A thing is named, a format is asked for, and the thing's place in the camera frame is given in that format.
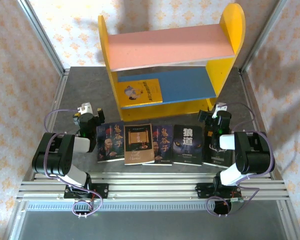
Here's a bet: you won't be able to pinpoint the dark blue old-man cover book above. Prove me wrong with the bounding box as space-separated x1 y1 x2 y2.
96 122 125 163
142 124 175 166

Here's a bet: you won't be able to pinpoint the black wolf eyes book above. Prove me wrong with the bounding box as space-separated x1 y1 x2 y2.
172 124 205 166

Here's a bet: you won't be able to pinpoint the black antler cover book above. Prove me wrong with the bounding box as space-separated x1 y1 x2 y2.
202 128 234 168

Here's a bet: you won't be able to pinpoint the brown scroll cover book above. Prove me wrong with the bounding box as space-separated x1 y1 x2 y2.
123 124 156 166

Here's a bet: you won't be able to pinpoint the yellow cartoon cover book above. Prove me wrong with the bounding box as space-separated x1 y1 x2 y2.
116 78 164 107

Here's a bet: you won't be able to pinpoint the yellow pink blue bookshelf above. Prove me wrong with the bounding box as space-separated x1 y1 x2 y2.
97 2 246 123

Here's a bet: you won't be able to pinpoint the aluminium mounting rails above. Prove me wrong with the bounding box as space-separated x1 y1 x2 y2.
16 171 290 201

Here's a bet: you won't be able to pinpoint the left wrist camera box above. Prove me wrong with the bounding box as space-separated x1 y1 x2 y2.
77 102 93 115

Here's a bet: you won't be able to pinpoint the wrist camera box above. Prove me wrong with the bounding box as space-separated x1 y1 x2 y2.
213 102 227 118
77 102 93 115

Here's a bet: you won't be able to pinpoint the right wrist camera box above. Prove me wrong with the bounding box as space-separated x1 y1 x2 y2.
213 102 227 118

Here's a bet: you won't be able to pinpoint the aluminium table edge rail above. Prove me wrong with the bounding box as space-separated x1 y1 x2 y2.
238 67 300 240
3 71 71 240

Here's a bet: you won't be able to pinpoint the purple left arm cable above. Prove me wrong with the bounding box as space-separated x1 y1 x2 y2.
44 108 103 217

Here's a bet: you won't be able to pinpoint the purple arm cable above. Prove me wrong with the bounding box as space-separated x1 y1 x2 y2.
44 108 103 217
206 102 276 218

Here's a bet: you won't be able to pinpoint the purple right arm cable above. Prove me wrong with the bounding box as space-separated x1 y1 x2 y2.
206 102 276 218

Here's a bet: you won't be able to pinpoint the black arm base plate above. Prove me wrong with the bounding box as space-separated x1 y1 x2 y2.
195 182 242 200
64 183 109 200

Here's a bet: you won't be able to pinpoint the aluminium frame post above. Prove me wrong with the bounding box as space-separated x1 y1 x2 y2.
16 0 71 76
239 0 291 75

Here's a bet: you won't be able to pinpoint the grey slotted cable duct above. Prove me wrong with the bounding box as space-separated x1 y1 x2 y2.
23 201 278 211

